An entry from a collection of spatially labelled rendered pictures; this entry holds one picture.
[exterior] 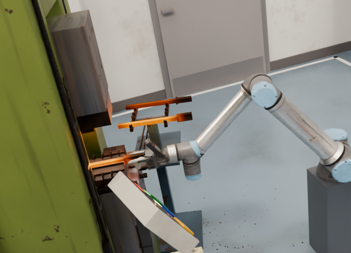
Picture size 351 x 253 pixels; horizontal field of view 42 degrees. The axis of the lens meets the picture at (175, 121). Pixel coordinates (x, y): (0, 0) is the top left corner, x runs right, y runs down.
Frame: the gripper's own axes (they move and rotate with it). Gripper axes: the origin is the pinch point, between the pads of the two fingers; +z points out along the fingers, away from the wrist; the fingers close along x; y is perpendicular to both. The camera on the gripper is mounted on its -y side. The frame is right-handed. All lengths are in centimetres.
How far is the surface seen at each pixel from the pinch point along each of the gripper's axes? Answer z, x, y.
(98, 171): 16.3, -5.8, 1.0
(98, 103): 5.3, -17.4, -41.4
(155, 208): -13, -73, -20
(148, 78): -12, 289, 70
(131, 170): 0.6, 1.5, 8.5
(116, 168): 7.1, -6.2, 1.0
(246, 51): -133, 303, 66
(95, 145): 19.4, 22.6, 1.0
